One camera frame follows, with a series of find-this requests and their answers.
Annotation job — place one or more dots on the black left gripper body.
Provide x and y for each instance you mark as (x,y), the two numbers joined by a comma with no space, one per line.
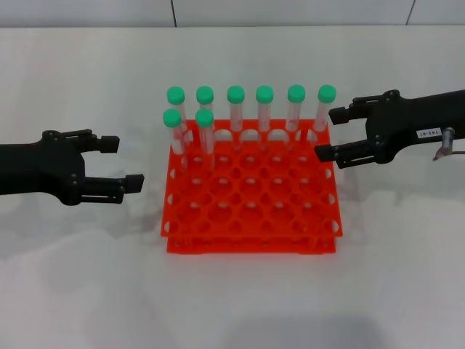
(36,167)

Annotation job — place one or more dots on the clear test tube green cap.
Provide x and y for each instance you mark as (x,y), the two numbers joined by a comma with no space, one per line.
(204,117)
(171,118)
(176,95)
(296,93)
(327,93)
(205,95)
(264,94)
(235,94)

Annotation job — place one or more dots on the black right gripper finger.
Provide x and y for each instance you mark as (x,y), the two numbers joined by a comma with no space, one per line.
(339,114)
(325,152)

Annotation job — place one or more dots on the orange test tube rack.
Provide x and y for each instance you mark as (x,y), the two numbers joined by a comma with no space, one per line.
(254,200)

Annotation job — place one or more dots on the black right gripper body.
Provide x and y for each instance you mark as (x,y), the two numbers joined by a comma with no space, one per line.
(403,123)

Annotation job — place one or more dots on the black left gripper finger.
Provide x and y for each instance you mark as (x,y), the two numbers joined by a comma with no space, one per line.
(109,143)
(134,183)

